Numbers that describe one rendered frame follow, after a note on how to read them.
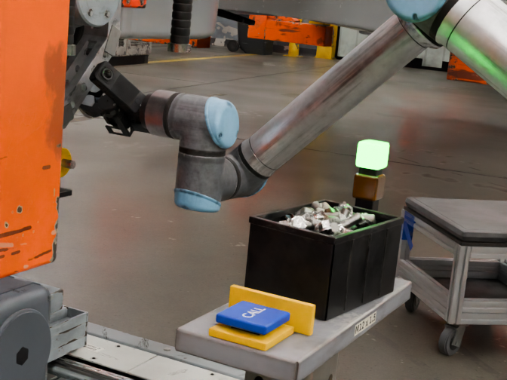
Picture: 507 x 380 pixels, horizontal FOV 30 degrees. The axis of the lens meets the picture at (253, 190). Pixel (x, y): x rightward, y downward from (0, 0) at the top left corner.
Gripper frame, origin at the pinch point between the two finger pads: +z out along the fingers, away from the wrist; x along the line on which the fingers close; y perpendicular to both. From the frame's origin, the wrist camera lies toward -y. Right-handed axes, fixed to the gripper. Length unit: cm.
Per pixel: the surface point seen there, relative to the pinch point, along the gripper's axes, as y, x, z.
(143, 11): 8.1, 31.6, 2.1
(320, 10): 143, 169, 42
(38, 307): -15, -52, -34
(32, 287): -17, -50, -32
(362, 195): -9, -17, -72
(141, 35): 12.2, 27.9, 2.5
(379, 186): -9, -15, -74
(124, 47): 512, 449, 460
